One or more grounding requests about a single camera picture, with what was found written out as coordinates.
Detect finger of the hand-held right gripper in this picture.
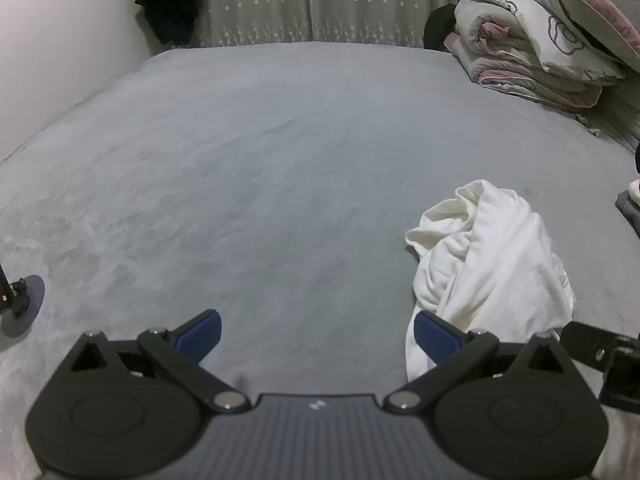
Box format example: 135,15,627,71
560,321,627,375

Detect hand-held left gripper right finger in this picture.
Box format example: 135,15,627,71
382,310,573,415

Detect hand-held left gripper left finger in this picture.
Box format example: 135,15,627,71
65,309,251,415

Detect white long-sleeve shirt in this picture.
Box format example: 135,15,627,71
404,179,577,383

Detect dark hanging clothes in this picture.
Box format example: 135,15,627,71
132,0,206,46

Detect folded floral quilt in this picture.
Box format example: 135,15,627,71
445,0,628,111

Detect black cloth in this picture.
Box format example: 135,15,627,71
424,5,458,51

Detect white flower-outline pillow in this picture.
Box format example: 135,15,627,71
500,0,630,78

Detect grey star-print curtain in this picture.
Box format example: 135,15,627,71
310,0,453,50
202,0,315,47

